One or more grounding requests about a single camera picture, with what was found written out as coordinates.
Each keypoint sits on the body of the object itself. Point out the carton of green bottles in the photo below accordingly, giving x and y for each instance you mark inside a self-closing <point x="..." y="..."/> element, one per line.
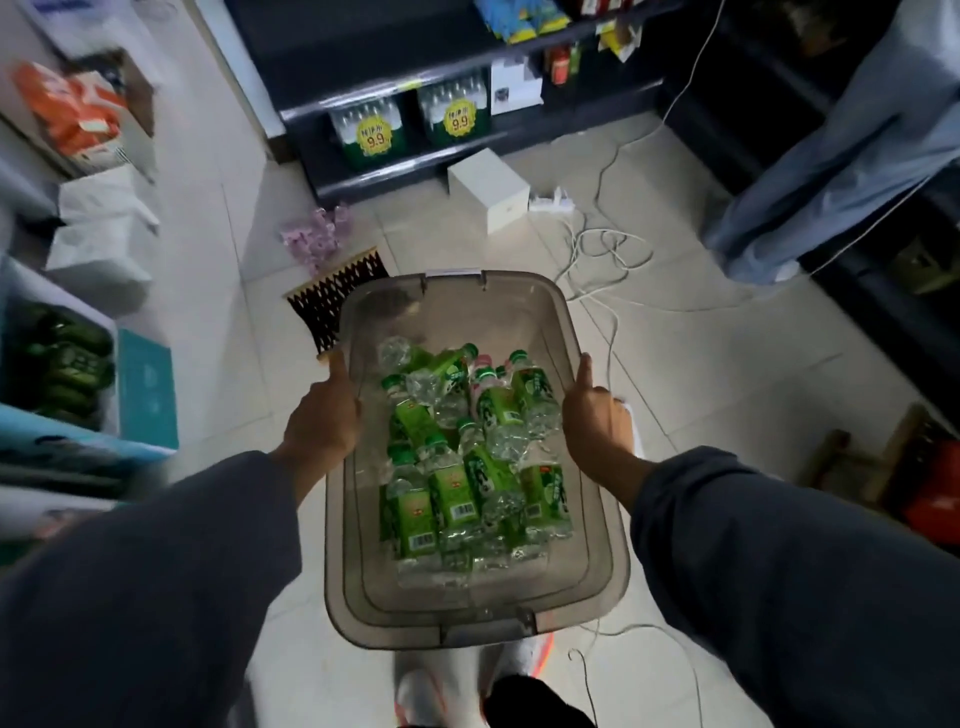
<point x="60" y="360"/>

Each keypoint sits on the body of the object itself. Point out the white paper bag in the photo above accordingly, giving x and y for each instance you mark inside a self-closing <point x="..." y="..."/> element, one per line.
<point x="101" y="240"/>

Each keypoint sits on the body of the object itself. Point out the brown cardboard box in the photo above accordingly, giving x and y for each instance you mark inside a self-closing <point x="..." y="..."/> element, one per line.
<point x="135" y="97"/>

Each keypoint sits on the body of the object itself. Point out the person's right shoe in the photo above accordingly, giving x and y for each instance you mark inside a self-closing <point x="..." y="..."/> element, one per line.
<point x="521" y="656"/>

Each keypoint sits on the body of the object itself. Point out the teal box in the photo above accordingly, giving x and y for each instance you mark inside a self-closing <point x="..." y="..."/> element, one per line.
<point x="148" y="390"/>

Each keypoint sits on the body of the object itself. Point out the person's left thumb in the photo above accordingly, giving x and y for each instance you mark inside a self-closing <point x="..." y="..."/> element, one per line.
<point x="337" y="379"/>

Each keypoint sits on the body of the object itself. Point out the yellow packets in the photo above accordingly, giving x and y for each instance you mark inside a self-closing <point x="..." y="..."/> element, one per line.
<point x="619" y="37"/>

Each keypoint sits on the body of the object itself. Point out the person's right forearm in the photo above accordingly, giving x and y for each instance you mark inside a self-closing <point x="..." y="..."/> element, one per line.
<point x="787" y="585"/>

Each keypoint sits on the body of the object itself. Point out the person's left forearm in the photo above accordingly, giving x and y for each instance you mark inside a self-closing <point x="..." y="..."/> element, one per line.
<point x="150" y="592"/>

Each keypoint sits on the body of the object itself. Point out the white power strip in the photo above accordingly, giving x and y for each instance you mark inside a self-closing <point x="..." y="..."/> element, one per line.
<point x="553" y="201"/>

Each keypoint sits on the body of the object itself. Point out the person's left hand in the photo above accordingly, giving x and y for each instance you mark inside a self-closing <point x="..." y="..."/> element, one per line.
<point x="321" y="427"/>

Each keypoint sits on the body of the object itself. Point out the dark store shelf unit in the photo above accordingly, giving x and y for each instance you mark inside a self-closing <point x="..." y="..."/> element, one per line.
<point x="420" y="45"/>

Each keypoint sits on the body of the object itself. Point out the shrink-wrapped water bottle pack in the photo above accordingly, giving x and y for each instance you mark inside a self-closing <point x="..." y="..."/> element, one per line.
<point x="455" y="112"/>
<point x="371" y="135"/>

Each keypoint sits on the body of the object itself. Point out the small white carton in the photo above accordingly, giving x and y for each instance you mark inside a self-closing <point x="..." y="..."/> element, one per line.
<point x="516" y="88"/>

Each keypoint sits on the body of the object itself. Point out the dark brown broom head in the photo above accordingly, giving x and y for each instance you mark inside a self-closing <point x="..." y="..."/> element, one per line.
<point x="330" y="300"/>

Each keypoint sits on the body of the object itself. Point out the person's left shoe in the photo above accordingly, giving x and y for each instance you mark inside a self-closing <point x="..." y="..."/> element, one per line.
<point x="427" y="694"/>

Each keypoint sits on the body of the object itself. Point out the pile of green-label bottles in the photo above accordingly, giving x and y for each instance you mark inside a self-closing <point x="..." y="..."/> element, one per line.
<point x="465" y="465"/>

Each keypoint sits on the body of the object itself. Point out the orange packages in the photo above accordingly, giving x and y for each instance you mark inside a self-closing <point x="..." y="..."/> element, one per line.
<point x="71" y="105"/>

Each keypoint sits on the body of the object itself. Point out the person's black trouser leg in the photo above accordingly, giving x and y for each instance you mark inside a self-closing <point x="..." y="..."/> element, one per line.
<point x="532" y="705"/>

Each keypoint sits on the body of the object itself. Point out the transparent grey plastic bin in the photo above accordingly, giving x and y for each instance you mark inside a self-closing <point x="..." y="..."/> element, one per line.
<point x="450" y="600"/>

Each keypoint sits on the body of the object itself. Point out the person's right thumb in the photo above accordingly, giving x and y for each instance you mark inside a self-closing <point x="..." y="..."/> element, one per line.
<point x="584" y="379"/>

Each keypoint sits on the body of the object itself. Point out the red plastic item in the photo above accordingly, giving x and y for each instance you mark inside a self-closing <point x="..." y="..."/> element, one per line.
<point x="937" y="495"/>

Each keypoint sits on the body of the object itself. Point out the blue snack packets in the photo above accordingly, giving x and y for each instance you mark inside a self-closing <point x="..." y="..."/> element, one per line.
<point x="517" y="16"/>

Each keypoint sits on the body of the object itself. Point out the person's right hand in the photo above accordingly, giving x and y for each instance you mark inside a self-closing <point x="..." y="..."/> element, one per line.
<point x="596" y="431"/>

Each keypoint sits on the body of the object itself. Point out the wooden stool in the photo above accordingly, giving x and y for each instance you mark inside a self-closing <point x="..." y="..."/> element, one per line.
<point x="862" y="465"/>

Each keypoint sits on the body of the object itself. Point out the pink bottle pack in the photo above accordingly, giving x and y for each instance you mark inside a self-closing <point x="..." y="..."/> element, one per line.
<point x="315" y="234"/>

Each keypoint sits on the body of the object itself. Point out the large white box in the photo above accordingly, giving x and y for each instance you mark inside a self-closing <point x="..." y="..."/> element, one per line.
<point x="491" y="187"/>

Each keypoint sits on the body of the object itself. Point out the person's shoe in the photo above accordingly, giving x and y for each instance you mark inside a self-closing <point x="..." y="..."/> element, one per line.
<point x="521" y="656"/>
<point x="427" y="694"/>

